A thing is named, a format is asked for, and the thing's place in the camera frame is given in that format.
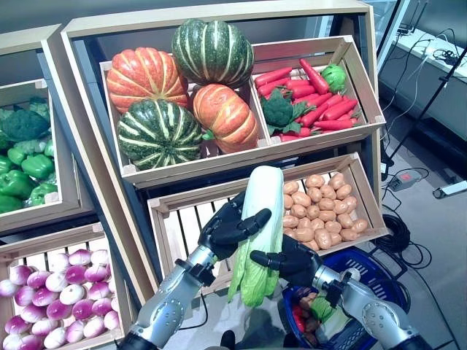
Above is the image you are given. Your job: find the blue plastic shopping basket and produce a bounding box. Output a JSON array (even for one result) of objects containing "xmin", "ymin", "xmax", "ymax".
[{"xmin": 277, "ymin": 246, "xmax": 412, "ymax": 350}]

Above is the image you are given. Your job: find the white stand base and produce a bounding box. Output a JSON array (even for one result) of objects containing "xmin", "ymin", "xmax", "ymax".
[{"xmin": 432, "ymin": 180, "xmax": 467, "ymax": 200}]

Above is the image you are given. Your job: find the dark green broccoli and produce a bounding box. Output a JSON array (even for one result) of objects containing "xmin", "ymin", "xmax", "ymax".
[
  {"xmin": 1, "ymin": 109, "xmax": 50, "ymax": 142},
  {"xmin": 259, "ymin": 89, "xmax": 317, "ymax": 136}
]

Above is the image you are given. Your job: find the black cable coil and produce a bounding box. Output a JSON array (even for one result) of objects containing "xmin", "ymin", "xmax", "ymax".
[{"xmin": 375, "ymin": 214, "xmax": 412, "ymax": 253}]

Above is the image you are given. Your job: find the light green round cabbage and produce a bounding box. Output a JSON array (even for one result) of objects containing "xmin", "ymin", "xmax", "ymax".
[{"xmin": 320, "ymin": 63, "xmax": 347, "ymax": 93}]

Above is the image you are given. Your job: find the purple white turnip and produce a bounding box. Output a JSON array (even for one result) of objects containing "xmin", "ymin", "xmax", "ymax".
[
  {"xmin": 9, "ymin": 265, "xmax": 34, "ymax": 286},
  {"xmin": 68, "ymin": 249, "xmax": 92, "ymax": 266},
  {"xmin": 45, "ymin": 271, "xmax": 69, "ymax": 292},
  {"xmin": 64, "ymin": 265, "xmax": 88, "ymax": 285},
  {"xmin": 87, "ymin": 281, "xmax": 111, "ymax": 302},
  {"xmin": 90, "ymin": 249, "xmax": 109, "ymax": 267},
  {"xmin": 47, "ymin": 252, "xmax": 71, "ymax": 273},
  {"xmin": 26, "ymin": 270, "xmax": 51, "ymax": 289},
  {"xmin": 58, "ymin": 283, "xmax": 87, "ymax": 306},
  {"xmin": 84, "ymin": 264, "xmax": 109, "ymax": 284}
]

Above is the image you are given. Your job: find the white counter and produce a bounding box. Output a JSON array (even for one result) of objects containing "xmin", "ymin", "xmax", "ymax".
[{"xmin": 379, "ymin": 27, "xmax": 467, "ymax": 147}]

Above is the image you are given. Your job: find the black tripod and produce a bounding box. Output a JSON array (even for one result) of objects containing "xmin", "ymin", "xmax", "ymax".
[{"xmin": 382, "ymin": 34, "xmax": 467, "ymax": 172}]

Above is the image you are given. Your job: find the green striped pumpkin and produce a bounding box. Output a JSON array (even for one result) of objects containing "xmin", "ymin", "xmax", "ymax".
[
  {"xmin": 171, "ymin": 17, "xmax": 255, "ymax": 90},
  {"xmin": 116, "ymin": 98, "xmax": 204, "ymax": 171}
]

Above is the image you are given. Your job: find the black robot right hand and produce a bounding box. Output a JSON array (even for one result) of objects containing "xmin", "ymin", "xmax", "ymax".
[{"xmin": 250, "ymin": 235, "xmax": 324, "ymax": 289}]

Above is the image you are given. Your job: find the grey power strip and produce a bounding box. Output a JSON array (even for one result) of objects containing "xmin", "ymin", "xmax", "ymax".
[{"xmin": 387, "ymin": 170, "xmax": 421, "ymax": 191}]

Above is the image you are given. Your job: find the green bell pepper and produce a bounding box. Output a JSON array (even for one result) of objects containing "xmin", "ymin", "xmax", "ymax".
[
  {"xmin": 28, "ymin": 182, "xmax": 58, "ymax": 206},
  {"xmin": 0, "ymin": 169, "xmax": 37, "ymax": 200},
  {"xmin": 20, "ymin": 153, "xmax": 55, "ymax": 180}
]

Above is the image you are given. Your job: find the green white napa cabbage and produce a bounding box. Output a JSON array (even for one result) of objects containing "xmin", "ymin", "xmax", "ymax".
[
  {"xmin": 309, "ymin": 294, "xmax": 351, "ymax": 346},
  {"xmin": 226, "ymin": 166, "xmax": 285, "ymax": 308}
]

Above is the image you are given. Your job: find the wooden display shelf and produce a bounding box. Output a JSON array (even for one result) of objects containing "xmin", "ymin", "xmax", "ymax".
[
  {"xmin": 0, "ymin": 23, "xmax": 96, "ymax": 234},
  {"xmin": 60, "ymin": 0, "xmax": 382, "ymax": 318}
]

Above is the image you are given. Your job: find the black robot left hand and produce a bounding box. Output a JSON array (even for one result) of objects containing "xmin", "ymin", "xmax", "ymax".
[{"xmin": 198, "ymin": 191, "xmax": 273, "ymax": 262}]

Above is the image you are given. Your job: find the light wooden crate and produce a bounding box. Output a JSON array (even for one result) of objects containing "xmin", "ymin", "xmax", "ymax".
[
  {"xmin": 99, "ymin": 54, "xmax": 271, "ymax": 185},
  {"xmin": 0, "ymin": 78, "xmax": 74, "ymax": 219},
  {"xmin": 251, "ymin": 35, "xmax": 386, "ymax": 147},
  {"xmin": 280, "ymin": 152, "xmax": 390, "ymax": 256},
  {"xmin": 147, "ymin": 174, "xmax": 289, "ymax": 296},
  {"xmin": 0, "ymin": 222, "xmax": 138, "ymax": 350}
]

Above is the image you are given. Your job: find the orange ribbed pumpkin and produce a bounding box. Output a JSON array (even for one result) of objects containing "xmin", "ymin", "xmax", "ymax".
[
  {"xmin": 105, "ymin": 46, "xmax": 189, "ymax": 114},
  {"xmin": 192, "ymin": 83, "xmax": 260, "ymax": 154}
]

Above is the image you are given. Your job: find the glass door cabinet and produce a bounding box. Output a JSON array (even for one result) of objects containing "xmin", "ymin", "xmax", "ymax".
[{"xmin": 364, "ymin": 0, "xmax": 402, "ymax": 70}]

